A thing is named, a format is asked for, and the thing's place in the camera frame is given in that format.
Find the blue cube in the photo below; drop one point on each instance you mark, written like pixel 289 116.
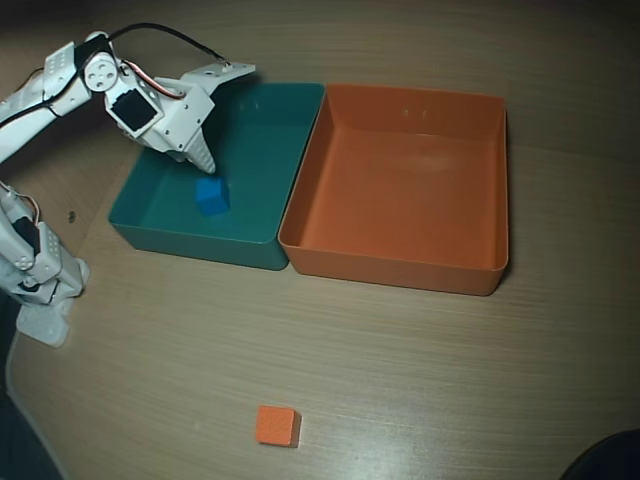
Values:
pixel 212 197

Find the orange plastic box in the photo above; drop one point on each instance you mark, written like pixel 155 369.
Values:
pixel 400 200

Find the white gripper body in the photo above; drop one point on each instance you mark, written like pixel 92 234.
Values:
pixel 184 129

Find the dark round object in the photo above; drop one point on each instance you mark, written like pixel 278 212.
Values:
pixel 610 460

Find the teal plastic box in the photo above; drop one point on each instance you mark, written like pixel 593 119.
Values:
pixel 250 150

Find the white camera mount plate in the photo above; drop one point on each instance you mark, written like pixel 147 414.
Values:
pixel 215 75

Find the orange cube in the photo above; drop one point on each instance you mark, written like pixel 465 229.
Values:
pixel 276 425

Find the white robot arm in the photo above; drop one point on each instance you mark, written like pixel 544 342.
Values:
pixel 30 105

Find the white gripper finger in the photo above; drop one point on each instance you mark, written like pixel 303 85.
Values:
pixel 202 157

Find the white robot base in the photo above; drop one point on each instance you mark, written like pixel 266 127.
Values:
pixel 42 325

